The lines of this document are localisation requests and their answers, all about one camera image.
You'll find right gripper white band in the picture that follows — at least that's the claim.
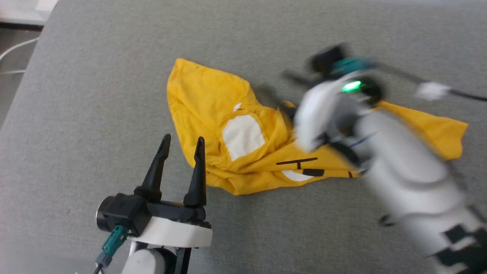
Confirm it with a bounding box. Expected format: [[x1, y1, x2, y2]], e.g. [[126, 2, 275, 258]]
[[280, 70, 349, 153]]

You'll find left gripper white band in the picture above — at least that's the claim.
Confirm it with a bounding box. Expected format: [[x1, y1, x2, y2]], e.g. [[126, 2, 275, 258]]
[[129, 134, 213, 248]]

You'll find yellow tiger print t-shirt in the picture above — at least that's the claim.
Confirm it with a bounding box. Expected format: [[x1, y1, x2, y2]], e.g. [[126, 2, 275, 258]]
[[167, 58, 468, 196]]

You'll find white flat board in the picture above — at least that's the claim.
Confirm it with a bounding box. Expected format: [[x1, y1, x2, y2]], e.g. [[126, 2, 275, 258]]
[[0, 0, 59, 26]]

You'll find white floor cable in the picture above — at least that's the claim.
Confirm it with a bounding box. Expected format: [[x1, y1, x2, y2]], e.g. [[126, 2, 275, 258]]
[[0, 37, 41, 75]]

